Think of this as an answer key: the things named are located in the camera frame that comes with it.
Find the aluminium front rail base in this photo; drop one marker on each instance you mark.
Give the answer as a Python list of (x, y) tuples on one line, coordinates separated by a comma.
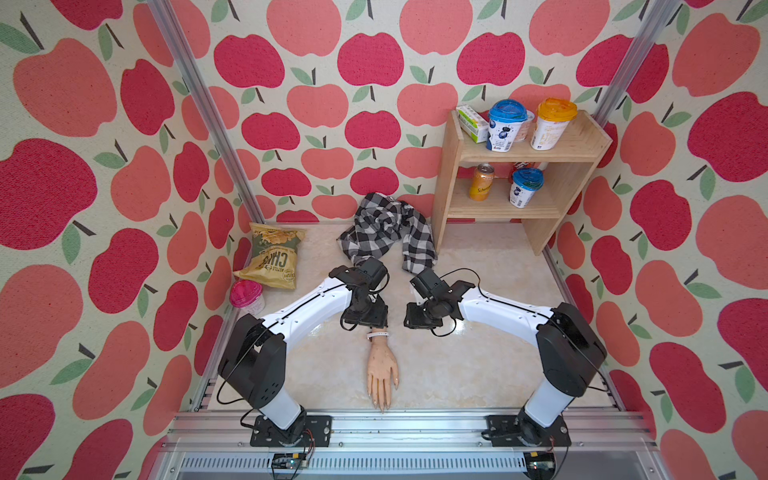
[(409, 444)]

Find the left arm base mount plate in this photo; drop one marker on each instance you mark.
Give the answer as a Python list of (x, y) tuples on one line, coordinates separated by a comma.
[(318, 429)]

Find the small pink white cup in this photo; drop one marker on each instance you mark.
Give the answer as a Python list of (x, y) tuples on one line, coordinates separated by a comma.
[(525, 127)]

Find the right aluminium frame post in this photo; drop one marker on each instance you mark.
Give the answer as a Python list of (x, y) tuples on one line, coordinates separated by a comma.
[(656, 16)]

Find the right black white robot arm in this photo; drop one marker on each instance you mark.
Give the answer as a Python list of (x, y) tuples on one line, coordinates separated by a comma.
[(569, 350)]

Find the yellow green chips bag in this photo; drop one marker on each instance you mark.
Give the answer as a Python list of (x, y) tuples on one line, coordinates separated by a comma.
[(274, 256)]

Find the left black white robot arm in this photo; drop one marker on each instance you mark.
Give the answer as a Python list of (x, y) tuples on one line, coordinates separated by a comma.
[(254, 359)]

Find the green white small carton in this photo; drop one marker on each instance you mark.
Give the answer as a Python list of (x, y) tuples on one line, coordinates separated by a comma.
[(473, 124)]

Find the blue lid yogurt cup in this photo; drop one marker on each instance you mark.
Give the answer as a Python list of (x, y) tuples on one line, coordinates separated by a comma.
[(506, 118)]

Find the pink lidded plastic cup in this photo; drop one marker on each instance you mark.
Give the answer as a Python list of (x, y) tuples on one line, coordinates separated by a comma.
[(247, 296)]

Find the aluminium frame post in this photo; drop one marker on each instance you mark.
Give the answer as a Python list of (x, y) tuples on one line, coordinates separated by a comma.
[(173, 34), (656, 16)]

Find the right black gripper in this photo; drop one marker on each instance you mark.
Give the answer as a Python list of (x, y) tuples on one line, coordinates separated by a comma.
[(411, 320)]

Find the left aluminium frame post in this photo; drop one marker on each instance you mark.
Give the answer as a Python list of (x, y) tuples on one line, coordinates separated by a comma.
[(173, 34)]

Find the mannequin hand with silver nails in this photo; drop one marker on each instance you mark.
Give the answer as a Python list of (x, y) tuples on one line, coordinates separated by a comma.
[(382, 373)]

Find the wooden two-tier shelf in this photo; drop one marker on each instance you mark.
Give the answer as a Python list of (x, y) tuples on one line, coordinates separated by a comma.
[(539, 200)]

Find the black white plaid shirt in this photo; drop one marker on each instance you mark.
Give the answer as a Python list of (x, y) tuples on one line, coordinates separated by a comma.
[(382, 221)]

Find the blue lid cup lower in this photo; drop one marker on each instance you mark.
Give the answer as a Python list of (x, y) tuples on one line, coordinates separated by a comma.
[(525, 183)]

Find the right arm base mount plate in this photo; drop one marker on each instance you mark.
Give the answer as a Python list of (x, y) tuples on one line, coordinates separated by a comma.
[(521, 431)]

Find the orange soda can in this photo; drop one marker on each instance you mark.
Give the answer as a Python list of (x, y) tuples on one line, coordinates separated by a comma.
[(482, 181)]

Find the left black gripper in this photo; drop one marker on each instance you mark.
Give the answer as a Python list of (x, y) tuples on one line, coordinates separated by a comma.
[(380, 319)]

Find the orange lid white cup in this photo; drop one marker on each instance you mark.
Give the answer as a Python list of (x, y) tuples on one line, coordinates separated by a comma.
[(553, 117)]

